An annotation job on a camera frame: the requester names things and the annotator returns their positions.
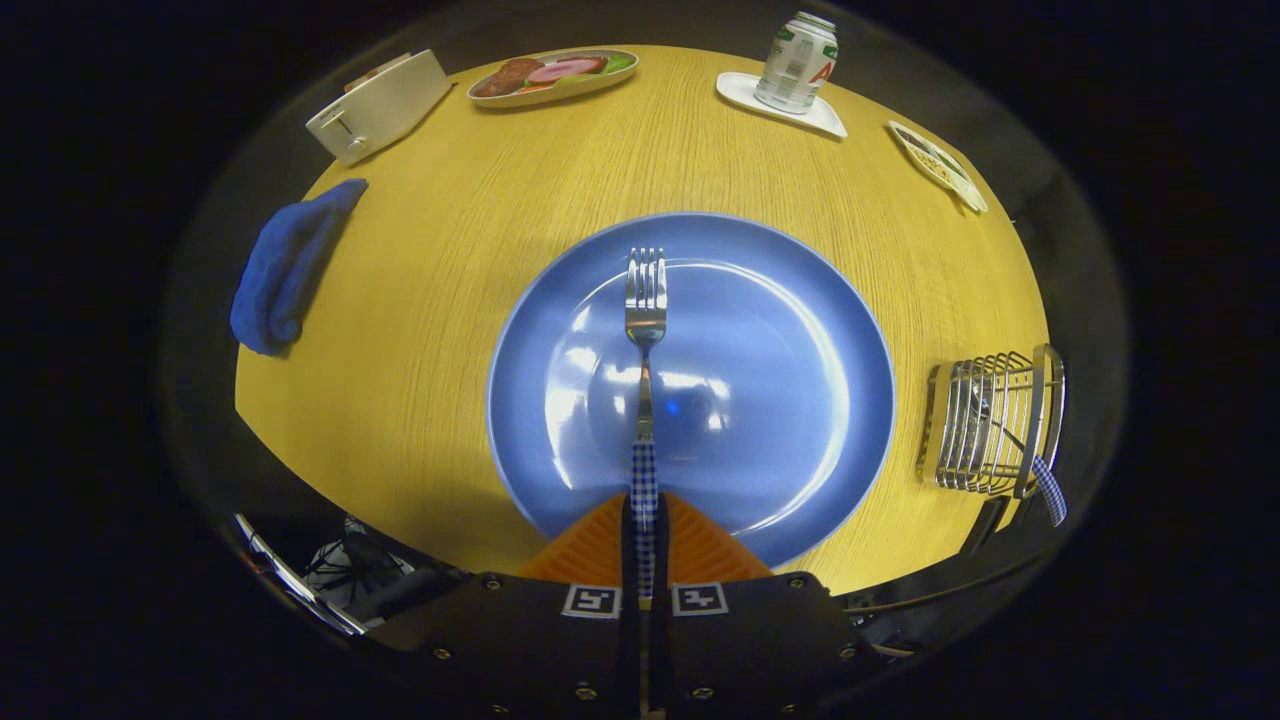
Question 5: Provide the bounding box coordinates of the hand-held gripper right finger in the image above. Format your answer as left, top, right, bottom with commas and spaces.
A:
655, 492, 901, 720

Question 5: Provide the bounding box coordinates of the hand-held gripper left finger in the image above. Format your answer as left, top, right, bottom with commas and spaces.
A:
365, 492, 641, 720

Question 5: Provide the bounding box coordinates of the checked handle fork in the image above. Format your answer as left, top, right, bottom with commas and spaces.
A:
624, 247, 669, 601

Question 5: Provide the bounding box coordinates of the checked handle spoon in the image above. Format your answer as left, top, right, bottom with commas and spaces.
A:
970, 395, 1069, 528

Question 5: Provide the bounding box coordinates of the blue round plate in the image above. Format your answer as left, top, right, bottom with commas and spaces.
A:
486, 211, 897, 571

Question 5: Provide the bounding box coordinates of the blue towel cloth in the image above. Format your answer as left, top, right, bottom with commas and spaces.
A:
229, 178, 370, 357

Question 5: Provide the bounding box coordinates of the white divided condiment dish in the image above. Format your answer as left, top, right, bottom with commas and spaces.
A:
887, 120, 990, 215

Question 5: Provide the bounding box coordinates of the white oval food plate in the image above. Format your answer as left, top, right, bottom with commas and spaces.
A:
466, 47, 641, 109

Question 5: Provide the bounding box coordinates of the white coaster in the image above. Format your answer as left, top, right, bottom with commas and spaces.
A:
715, 71, 849, 139

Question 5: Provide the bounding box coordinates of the pink ham slice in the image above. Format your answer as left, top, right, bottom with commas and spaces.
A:
527, 56, 609, 86

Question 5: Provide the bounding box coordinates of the brown meat patty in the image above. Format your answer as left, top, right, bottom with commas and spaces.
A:
472, 57, 546, 98

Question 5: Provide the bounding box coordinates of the white toaster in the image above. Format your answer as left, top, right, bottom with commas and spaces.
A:
305, 48, 453, 167

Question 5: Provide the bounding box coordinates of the silver green drink can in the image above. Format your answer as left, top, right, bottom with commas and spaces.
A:
754, 10, 839, 115

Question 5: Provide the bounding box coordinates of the black table bracket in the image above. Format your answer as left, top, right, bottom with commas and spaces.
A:
962, 495, 1013, 557

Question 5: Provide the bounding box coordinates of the metal wire cutlery basket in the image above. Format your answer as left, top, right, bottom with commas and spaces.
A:
915, 343, 1067, 499

